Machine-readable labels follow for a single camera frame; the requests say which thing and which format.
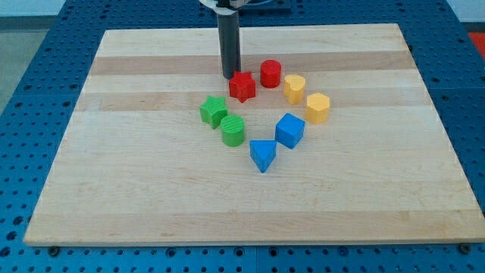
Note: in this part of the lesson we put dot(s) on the red cylinder block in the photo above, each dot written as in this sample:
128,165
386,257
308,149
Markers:
270,73

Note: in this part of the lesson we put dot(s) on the yellow heart block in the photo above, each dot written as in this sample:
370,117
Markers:
294,88

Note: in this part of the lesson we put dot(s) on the blue cube block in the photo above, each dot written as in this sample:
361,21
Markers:
289,130

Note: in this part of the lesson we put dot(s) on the yellow hexagon block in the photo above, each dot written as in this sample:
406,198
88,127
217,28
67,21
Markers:
317,108

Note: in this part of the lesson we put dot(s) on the green star block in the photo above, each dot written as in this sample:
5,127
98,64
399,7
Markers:
213,110

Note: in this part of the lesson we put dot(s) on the blue triangle block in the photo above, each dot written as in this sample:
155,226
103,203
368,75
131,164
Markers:
263,152

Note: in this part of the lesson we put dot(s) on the green cylinder block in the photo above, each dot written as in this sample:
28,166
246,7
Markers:
232,128

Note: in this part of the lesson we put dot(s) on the red star block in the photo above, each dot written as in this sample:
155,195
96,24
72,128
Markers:
242,86

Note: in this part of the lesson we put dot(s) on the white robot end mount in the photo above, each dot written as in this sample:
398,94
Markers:
225,7

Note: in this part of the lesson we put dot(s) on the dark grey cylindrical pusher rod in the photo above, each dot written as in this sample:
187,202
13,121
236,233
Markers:
228,31

